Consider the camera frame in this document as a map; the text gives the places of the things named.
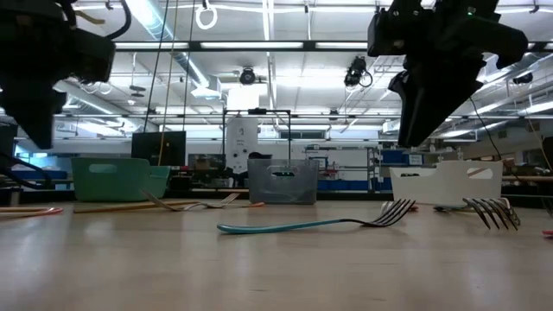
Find black table frame rails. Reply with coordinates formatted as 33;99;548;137
0;187;553;204

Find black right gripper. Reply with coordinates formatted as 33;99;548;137
387;12;487;148

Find grey translucent plastic bin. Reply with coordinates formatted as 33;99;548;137
247;158;320;206

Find blue storage shelving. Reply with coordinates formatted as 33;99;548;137
317;146;427;193

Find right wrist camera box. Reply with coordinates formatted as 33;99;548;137
366;6;435;58

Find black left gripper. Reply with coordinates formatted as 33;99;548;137
0;19;73;150

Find black overhead camera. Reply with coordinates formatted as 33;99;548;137
238;67;257;86

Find black monitor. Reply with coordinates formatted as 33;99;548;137
130;130;188;168

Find black stand frame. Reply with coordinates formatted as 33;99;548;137
222;107;292;161

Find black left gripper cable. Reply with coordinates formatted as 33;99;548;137
105;0;133;41

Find white hanging ring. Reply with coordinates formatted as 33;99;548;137
194;3;219;31

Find white poster board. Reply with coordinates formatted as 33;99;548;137
225;117;259;175

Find teal handle black fork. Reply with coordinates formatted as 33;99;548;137
433;197;519;231
216;198;416;236

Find yellow hanging rope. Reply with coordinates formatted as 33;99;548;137
157;0;181;168

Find black overhead frame bar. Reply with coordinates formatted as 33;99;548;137
112;40;553;53

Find white ceiling vent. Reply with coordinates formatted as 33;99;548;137
484;54;502;77

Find white plastic bin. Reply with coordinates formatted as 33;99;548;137
389;160;505;206

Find rig light strip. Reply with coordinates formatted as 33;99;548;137
200;41;304;49
115;41;191;49
315;41;368;49

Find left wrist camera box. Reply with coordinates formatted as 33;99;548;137
68;29;117;84

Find wooden workbench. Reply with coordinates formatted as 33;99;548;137
500;175;553;183

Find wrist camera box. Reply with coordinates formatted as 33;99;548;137
366;6;435;58
68;29;117;84

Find teal plastic bin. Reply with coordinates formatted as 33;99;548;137
71;156;172;203

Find silver ventilation duct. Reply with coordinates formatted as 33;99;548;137
129;0;213;90

